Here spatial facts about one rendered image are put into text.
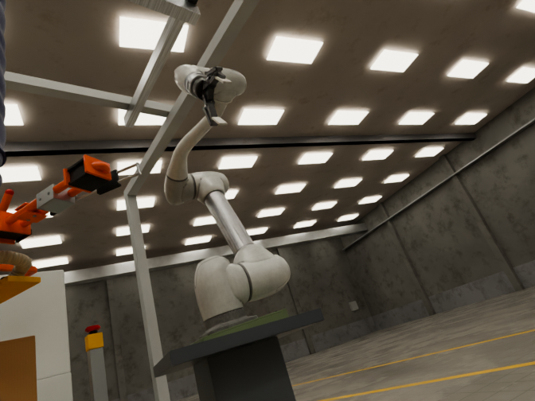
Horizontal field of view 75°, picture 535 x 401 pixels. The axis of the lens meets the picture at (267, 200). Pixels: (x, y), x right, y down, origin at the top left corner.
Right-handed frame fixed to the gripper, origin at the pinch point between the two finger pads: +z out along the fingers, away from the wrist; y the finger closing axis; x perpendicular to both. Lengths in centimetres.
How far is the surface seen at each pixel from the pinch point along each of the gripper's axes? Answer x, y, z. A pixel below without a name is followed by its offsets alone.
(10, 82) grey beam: -69, -56, -253
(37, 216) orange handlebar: -56, -31, 4
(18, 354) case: -67, -81, 7
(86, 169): -43.9, -11.8, 18.2
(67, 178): -48, -16, 13
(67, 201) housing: -49, -24, 11
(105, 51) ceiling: 69, -89, -668
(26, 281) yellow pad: -62, -56, 2
